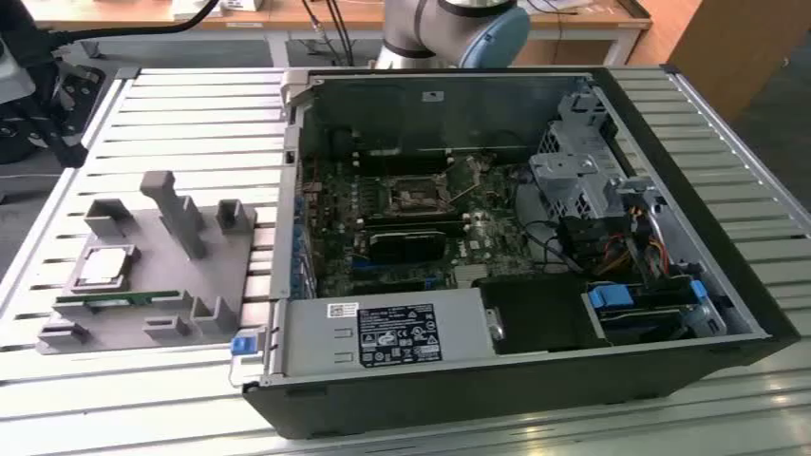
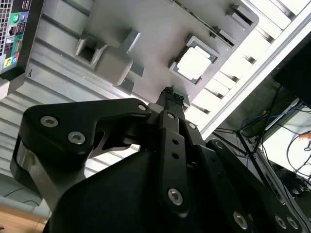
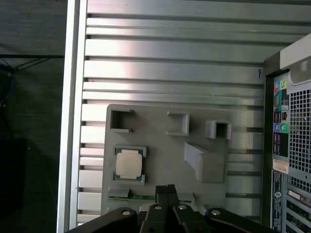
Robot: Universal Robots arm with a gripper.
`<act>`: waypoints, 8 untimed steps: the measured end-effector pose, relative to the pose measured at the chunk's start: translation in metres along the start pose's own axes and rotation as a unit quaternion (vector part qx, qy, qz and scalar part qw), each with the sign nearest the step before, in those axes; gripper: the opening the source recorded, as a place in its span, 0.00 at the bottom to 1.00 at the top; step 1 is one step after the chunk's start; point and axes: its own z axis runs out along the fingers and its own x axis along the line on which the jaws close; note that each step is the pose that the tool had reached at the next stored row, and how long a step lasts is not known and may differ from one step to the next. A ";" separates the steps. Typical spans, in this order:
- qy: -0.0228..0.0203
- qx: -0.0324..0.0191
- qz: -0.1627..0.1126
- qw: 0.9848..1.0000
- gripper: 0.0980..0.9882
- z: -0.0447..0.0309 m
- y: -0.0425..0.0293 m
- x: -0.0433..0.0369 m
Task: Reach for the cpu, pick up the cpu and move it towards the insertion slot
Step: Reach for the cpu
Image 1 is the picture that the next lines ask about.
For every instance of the blue plastic clip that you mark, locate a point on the blue plastic clip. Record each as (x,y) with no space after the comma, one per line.
(697,290)

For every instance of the small silver heatsink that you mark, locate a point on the small silver heatsink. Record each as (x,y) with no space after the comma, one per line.
(472,275)

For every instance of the wooden desk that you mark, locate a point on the wooden desk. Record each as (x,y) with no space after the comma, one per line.
(304,16)

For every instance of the black plastic shroud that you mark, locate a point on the black plastic shroud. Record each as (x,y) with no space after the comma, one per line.
(538,313)

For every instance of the silver drive cage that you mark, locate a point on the silver drive cage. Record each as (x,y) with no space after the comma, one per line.
(569,180)

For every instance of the CPU socket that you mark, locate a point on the CPU socket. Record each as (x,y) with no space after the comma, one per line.
(417,195)

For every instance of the silver CPU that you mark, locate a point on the silver CPU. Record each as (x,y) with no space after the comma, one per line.
(102,266)

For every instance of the wooden cabinet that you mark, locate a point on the wooden cabinet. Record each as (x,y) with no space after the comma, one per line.
(741,52)

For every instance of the black case fan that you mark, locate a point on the black case fan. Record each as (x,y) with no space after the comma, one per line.
(345,142)

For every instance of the dark round base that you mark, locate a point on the dark round base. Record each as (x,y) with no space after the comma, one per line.
(16,149)

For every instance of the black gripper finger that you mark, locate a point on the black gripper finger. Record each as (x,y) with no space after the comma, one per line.
(66,109)

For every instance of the white box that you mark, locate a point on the white box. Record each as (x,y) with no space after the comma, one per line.
(189,7)

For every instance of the black open PC case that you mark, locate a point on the black open PC case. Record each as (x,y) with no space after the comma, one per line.
(442,404)

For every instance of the blue case latch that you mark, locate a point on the blue case latch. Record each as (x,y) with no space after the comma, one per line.
(245,344)

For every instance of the hard disk in blue carrier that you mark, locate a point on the hard disk in blue carrier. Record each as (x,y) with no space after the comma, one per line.
(610,297)

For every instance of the black RAM slot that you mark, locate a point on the black RAM slot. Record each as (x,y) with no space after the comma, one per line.
(412,226)
(412,219)

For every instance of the silver power supply with label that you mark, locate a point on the silver power supply with label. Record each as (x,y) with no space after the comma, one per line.
(316,332)

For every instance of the grey parts rack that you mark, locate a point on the grey parts rack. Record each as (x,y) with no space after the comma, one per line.
(158,266)

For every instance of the green RAM stick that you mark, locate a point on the green RAM stick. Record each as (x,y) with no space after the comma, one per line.
(113,297)

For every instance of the green motherboard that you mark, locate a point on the green motherboard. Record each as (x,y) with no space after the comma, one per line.
(488,223)

